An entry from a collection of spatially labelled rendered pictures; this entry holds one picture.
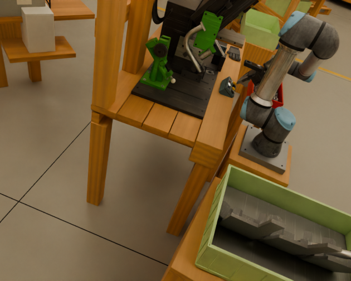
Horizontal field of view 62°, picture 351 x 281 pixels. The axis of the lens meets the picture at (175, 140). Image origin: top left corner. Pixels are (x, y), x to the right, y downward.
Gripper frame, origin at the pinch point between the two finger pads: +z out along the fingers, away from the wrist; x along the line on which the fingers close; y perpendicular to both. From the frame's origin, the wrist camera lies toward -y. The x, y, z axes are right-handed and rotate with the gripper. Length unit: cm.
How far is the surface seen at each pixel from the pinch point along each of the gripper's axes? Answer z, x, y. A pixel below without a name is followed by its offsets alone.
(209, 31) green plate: -2.9, 2.9, -35.3
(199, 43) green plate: 5.7, 0.7, -33.4
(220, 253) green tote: -3, -117, 5
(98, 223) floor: 109, -72, 11
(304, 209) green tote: -19, -79, 38
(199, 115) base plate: 13.2, -40.5, -9.9
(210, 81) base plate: 13.5, -2.7, -10.3
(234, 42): -8.3, 13.8, -18.4
